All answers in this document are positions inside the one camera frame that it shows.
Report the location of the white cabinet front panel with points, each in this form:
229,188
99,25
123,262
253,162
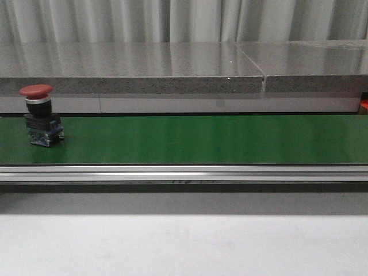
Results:
195,103

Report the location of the green conveyor belt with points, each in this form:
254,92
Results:
242,139

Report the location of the grey speckled left countertop slab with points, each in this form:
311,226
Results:
129,68

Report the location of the grey speckled countertop slab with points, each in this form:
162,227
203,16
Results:
129,68
331,67

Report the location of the grey speckled right countertop slab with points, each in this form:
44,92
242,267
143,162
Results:
331,67

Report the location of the red plastic tray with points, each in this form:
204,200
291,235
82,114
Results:
363,107

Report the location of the grey pleated curtain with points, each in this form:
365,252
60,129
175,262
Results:
181,21

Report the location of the aluminium conveyor frame rail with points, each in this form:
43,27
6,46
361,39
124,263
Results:
243,173

